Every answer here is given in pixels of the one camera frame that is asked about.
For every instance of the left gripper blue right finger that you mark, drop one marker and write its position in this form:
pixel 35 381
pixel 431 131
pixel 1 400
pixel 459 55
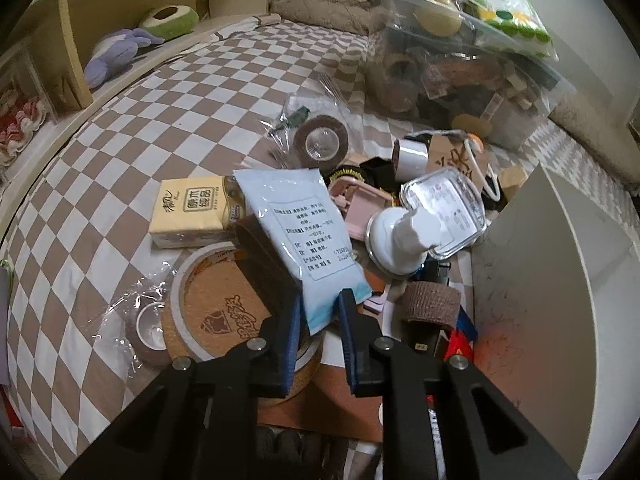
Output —
pixel 373 361

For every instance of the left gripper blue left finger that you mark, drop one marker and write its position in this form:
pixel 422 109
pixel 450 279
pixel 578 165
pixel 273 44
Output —
pixel 263 367

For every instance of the light blue printed pouch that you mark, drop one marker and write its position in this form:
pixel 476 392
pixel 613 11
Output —
pixel 308 232

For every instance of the round cork coaster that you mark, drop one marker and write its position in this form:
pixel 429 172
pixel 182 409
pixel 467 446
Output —
pixel 218 298

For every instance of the brown leather strip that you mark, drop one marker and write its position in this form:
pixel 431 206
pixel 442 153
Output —
pixel 265 259

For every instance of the brown bandage roll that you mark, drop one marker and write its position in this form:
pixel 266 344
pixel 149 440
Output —
pixel 430 302

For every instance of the white pump bottle top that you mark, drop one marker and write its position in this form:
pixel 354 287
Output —
pixel 398 239

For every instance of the tape roll in plastic wrap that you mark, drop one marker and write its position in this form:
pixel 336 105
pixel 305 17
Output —
pixel 132 324

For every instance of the pink plastic holder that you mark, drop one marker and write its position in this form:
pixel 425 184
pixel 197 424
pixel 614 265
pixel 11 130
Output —
pixel 358 202

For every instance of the yellow tissue pack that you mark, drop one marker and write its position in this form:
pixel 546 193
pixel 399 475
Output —
pixel 196 212

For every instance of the silver tape roll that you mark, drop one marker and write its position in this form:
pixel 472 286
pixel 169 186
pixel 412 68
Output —
pixel 410 159

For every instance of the brown tape roll in bag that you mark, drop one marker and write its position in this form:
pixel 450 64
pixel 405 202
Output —
pixel 321 142

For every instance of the clear plastic storage bin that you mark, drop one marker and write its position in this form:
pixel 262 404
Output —
pixel 438 63

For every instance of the purple plush toy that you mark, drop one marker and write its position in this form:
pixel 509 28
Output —
pixel 115 52

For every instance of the avocado plush toy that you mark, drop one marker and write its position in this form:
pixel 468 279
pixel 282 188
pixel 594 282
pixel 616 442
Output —
pixel 170 22

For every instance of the green white wipes pack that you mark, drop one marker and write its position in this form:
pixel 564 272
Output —
pixel 518 20

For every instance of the beige wooden shelf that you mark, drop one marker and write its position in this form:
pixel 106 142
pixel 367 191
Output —
pixel 61 34

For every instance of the wooden tag with string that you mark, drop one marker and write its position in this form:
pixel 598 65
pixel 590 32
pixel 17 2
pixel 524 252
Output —
pixel 449 151

